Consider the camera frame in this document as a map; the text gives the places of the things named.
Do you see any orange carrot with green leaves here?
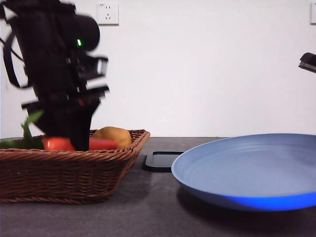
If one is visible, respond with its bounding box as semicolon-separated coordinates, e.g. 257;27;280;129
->
20;109;118;152

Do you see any blue round plate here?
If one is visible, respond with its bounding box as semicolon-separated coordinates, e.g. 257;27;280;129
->
171;133;316;213

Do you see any yellow-brown potato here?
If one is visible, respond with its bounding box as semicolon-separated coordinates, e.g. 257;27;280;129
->
92;126;132;150

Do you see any brown woven wicker basket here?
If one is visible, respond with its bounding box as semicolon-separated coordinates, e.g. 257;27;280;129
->
0;129;151;205

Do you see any black flat tray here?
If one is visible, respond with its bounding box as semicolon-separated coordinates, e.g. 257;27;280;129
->
144;151;185;173

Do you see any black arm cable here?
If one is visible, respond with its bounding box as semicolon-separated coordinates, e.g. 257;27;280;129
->
1;31;32;90

